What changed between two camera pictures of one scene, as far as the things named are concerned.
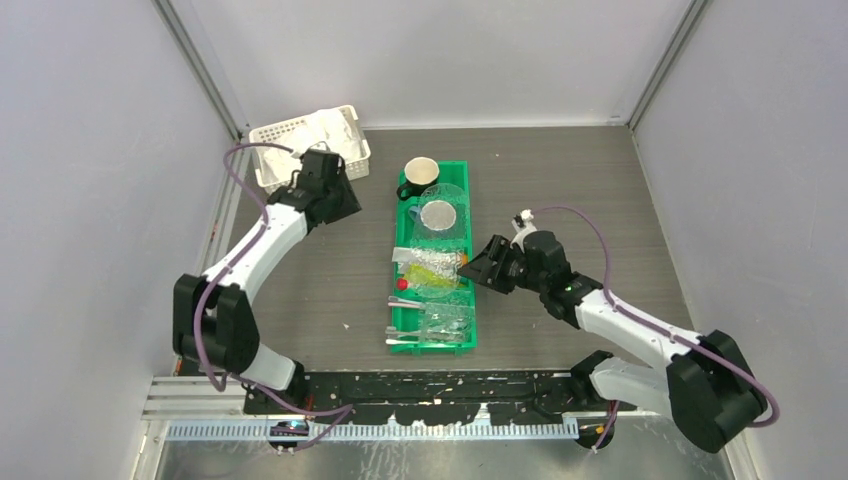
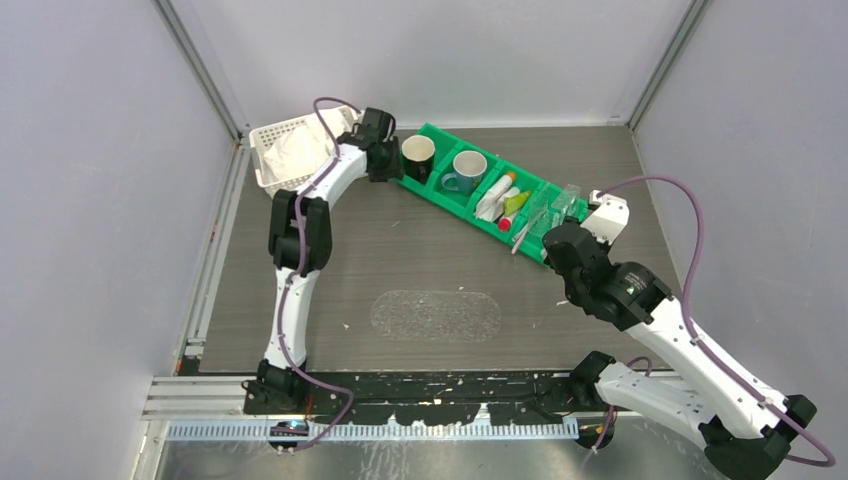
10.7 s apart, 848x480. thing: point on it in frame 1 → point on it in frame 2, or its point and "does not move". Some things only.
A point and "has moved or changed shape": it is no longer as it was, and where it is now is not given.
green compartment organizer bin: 433,303 → 503,200
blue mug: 435,214 → 469,167
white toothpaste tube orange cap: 430,257 → 486,206
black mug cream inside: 420,173 has moved or changed shape
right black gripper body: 515,265 → 608,236
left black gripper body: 343,202 → 390,163
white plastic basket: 339,127 does not move
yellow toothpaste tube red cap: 419,274 → 511,204
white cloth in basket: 328,125 does not move
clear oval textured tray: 440,240 → 441,316
